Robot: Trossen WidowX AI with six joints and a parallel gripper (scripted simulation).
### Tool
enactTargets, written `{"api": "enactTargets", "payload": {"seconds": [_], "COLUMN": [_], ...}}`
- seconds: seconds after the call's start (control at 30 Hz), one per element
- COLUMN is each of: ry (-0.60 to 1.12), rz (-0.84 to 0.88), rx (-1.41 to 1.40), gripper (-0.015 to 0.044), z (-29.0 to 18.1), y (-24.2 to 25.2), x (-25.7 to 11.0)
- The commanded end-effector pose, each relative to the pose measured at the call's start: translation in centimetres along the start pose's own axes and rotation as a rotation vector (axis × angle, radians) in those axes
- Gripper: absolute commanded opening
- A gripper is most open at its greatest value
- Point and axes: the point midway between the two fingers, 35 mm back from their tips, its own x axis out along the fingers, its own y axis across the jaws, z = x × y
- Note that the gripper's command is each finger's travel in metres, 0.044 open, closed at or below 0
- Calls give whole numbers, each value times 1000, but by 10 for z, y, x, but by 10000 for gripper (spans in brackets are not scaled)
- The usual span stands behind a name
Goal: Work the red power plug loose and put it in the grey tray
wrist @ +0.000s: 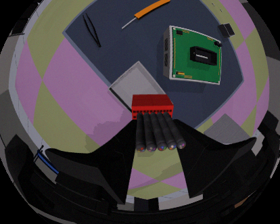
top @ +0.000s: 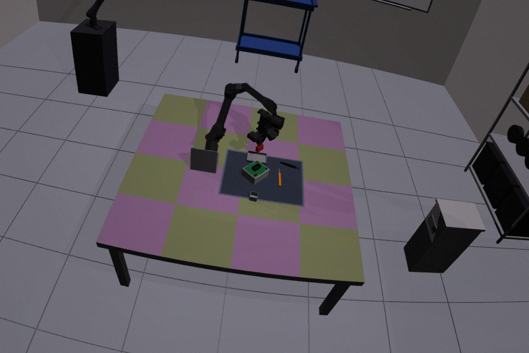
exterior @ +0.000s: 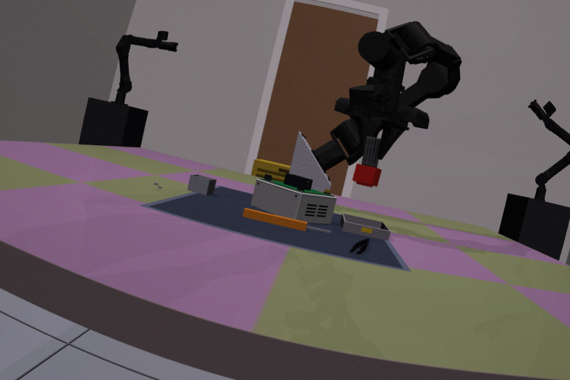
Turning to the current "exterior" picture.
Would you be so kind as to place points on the dark blue work mat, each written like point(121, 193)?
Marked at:
point(224, 210)

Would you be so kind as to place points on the red power plug with black cables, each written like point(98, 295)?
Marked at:
point(367, 174)

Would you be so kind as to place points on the green circuit board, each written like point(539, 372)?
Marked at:
point(293, 188)

